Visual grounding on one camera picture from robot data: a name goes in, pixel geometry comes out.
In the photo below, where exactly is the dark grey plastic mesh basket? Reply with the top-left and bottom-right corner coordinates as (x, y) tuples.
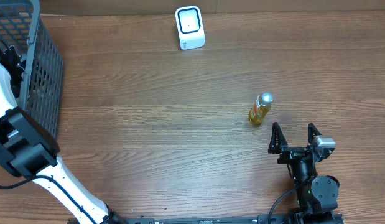
(0, 0), (63, 138)

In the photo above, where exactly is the white barcode scanner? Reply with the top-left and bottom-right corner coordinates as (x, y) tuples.
(175, 6), (205, 50)

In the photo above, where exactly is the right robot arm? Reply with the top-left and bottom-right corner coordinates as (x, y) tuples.
(264, 122), (344, 223)

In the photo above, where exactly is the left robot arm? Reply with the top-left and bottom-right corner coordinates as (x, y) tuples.
(0, 48), (125, 223)

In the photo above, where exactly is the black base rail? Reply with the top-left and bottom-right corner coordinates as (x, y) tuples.
(67, 214), (345, 224)

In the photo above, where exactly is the yellow oil bottle silver cap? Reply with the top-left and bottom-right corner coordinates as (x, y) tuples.
(249, 92), (273, 126)

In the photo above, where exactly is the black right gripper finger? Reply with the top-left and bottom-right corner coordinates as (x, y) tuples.
(268, 122), (288, 154)
(308, 123), (322, 144)

